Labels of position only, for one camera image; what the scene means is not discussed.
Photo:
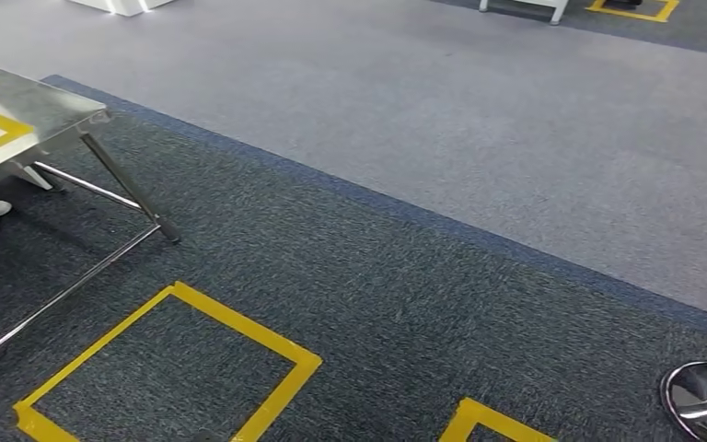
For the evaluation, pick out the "white lit display block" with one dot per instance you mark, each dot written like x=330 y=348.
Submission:
x=122 y=6

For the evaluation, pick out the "stainless steel workbench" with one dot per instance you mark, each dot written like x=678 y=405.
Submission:
x=24 y=104

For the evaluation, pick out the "white table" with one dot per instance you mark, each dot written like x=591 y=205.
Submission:
x=558 y=9

